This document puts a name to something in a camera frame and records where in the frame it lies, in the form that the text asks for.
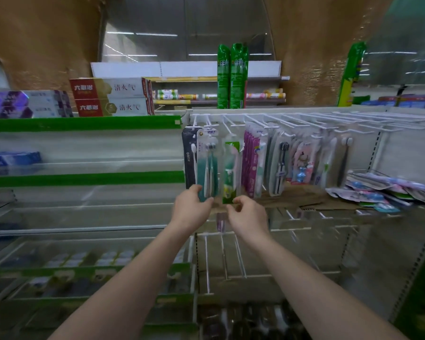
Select teal twin toothbrush pack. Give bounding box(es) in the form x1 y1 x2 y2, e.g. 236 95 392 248
196 129 220 202

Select clear green toothbrush pack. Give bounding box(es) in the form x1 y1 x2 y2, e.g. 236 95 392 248
318 137 338 190

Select green label toothbrush pack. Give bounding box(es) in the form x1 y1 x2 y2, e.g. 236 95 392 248
222 136 244 205

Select pink label toothbrush pack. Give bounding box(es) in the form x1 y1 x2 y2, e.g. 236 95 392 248
241 129 252 195
249 123 269 199

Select kids toothbrush pack blue toy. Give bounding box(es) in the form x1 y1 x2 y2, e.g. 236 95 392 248
290 136 319 185

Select person's left forearm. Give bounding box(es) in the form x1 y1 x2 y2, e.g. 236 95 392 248
49 226 196 340

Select brown cardboard tray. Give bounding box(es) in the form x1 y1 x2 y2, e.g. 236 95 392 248
212 186 362 213

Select clear pink-topped toothbrush pack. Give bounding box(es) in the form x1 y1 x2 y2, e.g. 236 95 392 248
313 132 332 187

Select pile of toothbrush packs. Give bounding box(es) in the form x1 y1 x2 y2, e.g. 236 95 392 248
325 170 425 213

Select woven brown column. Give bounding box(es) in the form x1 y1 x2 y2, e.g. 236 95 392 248
0 0 103 91
263 0 396 107

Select row of colourful wrap rolls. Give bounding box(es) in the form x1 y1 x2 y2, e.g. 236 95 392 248
155 89 287 100

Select green yellow spray can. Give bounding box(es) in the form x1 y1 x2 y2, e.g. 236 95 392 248
337 41 367 107

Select white purple toothpaste box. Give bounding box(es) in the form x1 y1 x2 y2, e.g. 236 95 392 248
0 103 74 119
0 90 70 105

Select green spray can red side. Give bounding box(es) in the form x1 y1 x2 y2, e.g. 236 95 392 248
243 47 249 110

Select blue product box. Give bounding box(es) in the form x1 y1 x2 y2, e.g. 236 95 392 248
0 152 43 174

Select person's right forearm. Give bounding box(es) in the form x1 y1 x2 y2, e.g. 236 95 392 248
251 233 408 340

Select person's left hand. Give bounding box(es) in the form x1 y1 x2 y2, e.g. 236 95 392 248
170 184 214 235

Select person's right hand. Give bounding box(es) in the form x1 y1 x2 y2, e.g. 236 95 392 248
226 195 271 245

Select white shelf unit yellow strips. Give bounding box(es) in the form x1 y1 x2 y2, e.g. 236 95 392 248
90 60 290 106

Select tall green spray can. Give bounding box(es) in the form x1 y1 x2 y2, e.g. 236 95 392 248
229 42 248 110
217 44 231 110

